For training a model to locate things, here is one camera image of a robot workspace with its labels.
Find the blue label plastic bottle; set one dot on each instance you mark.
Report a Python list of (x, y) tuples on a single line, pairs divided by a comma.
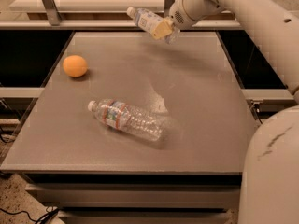
[(146, 20)]

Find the grey table cabinet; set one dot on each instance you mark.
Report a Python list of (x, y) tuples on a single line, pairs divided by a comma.
[(72, 160)]

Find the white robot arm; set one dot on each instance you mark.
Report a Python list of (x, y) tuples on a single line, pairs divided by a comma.
[(270, 181)]

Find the left metal bracket post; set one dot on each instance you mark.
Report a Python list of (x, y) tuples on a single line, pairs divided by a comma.
[(52, 13)]

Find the orange fruit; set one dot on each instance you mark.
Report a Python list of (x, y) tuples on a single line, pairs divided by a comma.
[(75, 66)]

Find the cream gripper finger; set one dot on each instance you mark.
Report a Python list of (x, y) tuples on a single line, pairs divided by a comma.
[(163, 28)]

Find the red label clear plastic bottle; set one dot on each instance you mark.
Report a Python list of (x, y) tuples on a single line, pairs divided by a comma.
[(127, 118)]

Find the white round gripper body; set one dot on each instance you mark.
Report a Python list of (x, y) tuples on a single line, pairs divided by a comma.
[(179, 15)]

